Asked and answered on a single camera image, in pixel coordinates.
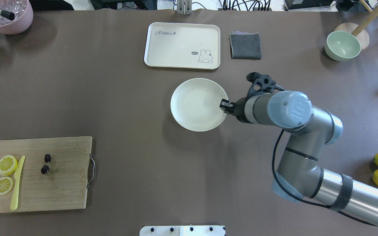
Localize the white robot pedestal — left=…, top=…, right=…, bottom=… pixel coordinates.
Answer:
left=139, top=225, right=226, bottom=236

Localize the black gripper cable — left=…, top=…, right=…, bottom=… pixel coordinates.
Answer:
left=272, top=129, right=378, bottom=226

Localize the lemon slice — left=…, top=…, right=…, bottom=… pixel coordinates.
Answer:
left=0, top=155, right=18, bottom=176
left=0, top=176, right=14, bottom=195

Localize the wooden cutting board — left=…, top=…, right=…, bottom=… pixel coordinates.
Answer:
left=0, top=136, right=93, bottom=213

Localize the wooden cup rack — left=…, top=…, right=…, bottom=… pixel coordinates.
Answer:
left=334, top=0, right=378, bottom=51

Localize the yellow plastic knife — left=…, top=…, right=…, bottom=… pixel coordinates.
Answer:
left=10, top=155, right=26, bottom=211

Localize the mint green bowl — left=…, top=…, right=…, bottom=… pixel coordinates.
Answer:
left=324, top=31, right=361, bottom=62

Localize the white round plate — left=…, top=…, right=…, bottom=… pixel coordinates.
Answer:
left=170, top=78, right=228, bottom=132

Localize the cream rabbit tray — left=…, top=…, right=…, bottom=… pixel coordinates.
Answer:
left=144, top=22, right=221, bottom=70

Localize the grey folded cloth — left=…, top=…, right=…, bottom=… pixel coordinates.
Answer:
left=229, top=31, right=262, bottom=60

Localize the aluminium frame post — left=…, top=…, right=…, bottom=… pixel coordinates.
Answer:
left=175, top=0, right=192, bottom=15

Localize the silver UR robot arm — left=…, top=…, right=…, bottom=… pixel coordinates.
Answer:
left=220, top=72, right=378, bottom=226

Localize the pink bowl with ice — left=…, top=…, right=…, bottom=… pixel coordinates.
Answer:
left=0, top=0, right=33, bottom=35

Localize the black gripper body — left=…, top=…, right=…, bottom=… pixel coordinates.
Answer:
left=229, top=72, right=283, bottom=124

